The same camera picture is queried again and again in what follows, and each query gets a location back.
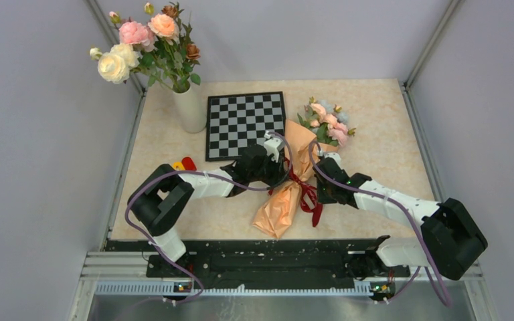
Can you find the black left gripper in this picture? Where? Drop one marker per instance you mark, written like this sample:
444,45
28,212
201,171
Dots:
278,172

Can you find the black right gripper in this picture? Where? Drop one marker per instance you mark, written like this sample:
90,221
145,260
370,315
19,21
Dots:
321,198

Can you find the dark red ribbon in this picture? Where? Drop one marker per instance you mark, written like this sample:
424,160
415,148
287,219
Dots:
296,193

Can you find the orange paper bouquet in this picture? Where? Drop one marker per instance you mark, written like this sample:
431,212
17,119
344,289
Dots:
322,122

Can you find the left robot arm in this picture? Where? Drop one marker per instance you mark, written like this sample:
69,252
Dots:
161,199

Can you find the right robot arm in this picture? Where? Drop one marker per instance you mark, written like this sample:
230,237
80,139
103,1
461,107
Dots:
447,239

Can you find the white ceramic vase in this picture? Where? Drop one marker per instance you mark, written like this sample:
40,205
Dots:
190,109

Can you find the flower bunch in vase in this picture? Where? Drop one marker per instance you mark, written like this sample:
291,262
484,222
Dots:
160,48

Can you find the black white checkerboard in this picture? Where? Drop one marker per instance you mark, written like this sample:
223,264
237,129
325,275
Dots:
237,121

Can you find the red yellow toy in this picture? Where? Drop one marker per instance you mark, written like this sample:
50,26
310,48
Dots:
185,164

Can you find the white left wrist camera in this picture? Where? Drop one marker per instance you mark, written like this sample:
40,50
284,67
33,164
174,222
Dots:
273,146

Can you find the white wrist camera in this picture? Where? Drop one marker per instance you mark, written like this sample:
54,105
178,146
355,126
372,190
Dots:
334,156
273,146

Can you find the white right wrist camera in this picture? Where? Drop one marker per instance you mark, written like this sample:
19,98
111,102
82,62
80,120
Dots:
334,156

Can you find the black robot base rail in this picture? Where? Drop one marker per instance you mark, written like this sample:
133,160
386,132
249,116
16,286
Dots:
269,265

